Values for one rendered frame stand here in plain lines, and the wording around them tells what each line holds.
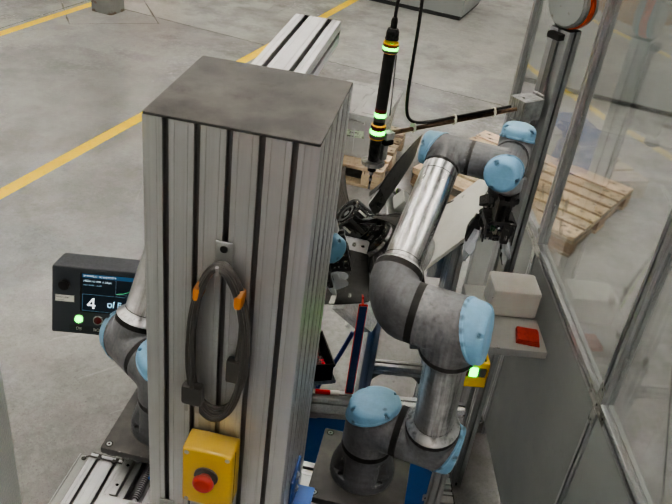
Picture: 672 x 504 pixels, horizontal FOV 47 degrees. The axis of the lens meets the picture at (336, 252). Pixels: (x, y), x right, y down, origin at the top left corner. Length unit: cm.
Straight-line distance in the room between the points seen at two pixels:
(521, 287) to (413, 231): 133
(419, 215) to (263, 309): 46
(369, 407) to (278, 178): 80
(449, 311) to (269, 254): 40
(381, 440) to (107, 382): 209
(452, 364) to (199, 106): 66
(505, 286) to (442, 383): 129
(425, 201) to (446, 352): 31
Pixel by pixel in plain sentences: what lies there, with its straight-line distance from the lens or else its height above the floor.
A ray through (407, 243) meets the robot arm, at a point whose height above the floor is 169.
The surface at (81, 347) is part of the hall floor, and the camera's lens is 385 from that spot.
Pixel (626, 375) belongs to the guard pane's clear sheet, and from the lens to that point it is 227.
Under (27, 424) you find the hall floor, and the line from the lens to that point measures 352.
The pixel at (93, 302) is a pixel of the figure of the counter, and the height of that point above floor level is 117.
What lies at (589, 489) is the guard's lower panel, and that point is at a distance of 245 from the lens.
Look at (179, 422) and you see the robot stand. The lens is 140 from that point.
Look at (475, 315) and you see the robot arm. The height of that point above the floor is 166.
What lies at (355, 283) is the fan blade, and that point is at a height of 114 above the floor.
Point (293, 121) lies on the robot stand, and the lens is 109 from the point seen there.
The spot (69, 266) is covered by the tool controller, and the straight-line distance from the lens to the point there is 216.
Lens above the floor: 246
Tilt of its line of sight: 33 degrees down
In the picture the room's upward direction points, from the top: 8 degrees clockwise
